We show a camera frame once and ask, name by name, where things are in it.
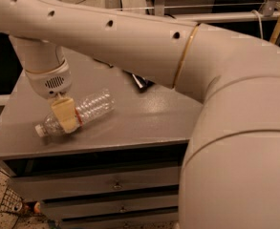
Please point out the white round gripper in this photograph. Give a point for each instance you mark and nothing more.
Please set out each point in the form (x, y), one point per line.
(50, 82)

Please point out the blue chip bag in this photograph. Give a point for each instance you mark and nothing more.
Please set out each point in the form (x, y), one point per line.
(142, 83)

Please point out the wire basket on floor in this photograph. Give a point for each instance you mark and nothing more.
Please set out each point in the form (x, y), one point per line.
(11, 203)

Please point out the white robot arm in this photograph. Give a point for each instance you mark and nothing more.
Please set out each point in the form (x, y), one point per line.
(230, 177)

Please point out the grey drawer cabinet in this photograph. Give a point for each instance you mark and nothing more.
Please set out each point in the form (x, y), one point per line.
(115, 172)

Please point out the metal railing frame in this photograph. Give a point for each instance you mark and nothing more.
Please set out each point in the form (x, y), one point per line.
(209, 13)

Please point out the clear plastic water bottle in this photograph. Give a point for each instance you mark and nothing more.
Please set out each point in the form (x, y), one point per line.
(87, 109)

